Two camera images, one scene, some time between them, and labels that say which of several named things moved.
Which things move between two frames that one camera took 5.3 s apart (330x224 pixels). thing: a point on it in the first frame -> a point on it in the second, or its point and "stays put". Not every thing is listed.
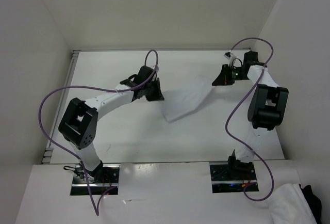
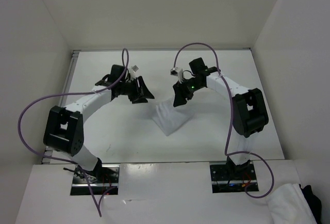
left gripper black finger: [154, 93] -> [143, 89]
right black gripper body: [237, 75] -> [192, 86]
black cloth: [313, 202] stays put
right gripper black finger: [225, 77] -> [180, 93]
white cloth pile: [288, 205] stays put
